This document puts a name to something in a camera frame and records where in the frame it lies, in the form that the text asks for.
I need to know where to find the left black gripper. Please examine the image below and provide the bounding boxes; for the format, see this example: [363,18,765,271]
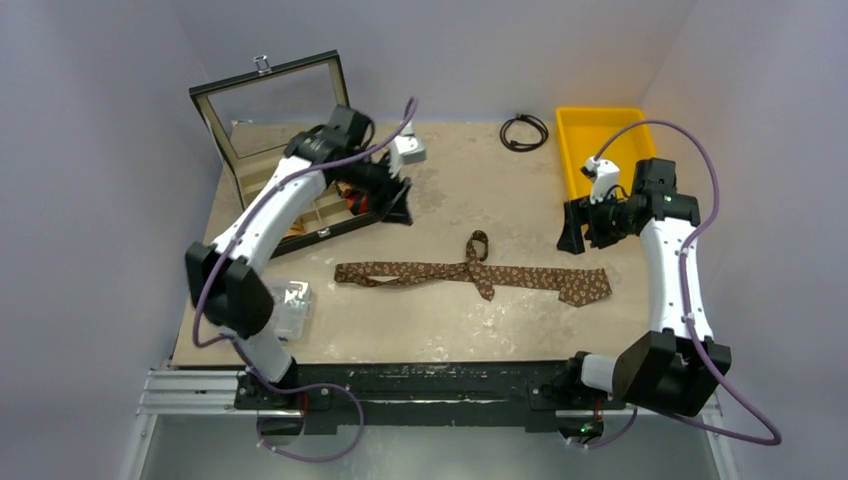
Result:
[337,152,414,225]

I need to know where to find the brown floral tie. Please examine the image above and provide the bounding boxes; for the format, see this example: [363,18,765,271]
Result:
[334,230,613,308]

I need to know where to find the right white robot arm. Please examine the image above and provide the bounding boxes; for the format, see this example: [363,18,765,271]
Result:
[557,158,732,417]

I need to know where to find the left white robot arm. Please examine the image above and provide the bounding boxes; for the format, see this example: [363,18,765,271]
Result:
[185,97,418,409]

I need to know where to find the orange navy rolled tie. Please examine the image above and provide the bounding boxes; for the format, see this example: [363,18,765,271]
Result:
[345,190,369,215]

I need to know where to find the yellow plastic tray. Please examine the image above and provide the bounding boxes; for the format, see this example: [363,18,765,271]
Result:
[555,106,656,200]

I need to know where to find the yellow patterned rolled tie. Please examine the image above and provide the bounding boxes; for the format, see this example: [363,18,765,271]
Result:
[284,218,306,238]

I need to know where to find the clear plastic screw box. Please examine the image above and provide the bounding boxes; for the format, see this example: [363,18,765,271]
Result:
[267,279,313,341]

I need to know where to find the black tie display box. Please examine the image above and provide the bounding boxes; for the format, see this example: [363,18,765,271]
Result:
[189,50,378,257]

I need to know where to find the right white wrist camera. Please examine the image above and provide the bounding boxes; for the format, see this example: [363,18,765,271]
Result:
[581,157,620,205]

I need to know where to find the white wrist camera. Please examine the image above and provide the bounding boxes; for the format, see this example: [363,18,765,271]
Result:
[581,157,620,205]
[389,121,427,177]

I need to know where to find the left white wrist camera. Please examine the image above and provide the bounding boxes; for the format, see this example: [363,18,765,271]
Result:
[389,121,427,177]

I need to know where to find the black coiled cable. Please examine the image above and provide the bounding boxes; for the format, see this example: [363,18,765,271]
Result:
[499,114,550,154]

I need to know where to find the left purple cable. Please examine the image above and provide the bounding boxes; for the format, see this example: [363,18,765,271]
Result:
[192,96,420,465]

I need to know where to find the purple cable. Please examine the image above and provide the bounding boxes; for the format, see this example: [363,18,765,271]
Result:
[568,119,784,452]
[192,96,420,465]

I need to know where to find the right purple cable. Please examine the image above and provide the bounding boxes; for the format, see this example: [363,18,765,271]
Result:
[568,119,784,452]

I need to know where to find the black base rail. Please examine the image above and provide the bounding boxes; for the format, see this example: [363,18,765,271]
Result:
[234,358,625,442]

